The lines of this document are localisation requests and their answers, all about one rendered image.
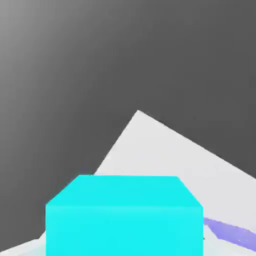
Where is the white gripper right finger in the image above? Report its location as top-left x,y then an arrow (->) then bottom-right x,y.
203,224 -> 256,256

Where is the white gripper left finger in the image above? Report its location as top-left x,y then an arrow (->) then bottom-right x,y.
0,231 -> 47,256

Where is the small cyan cube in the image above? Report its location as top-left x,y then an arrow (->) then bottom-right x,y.
45,174 -> 204,256

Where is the large purple box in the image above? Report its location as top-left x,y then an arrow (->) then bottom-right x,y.
203,217 -> 256,252

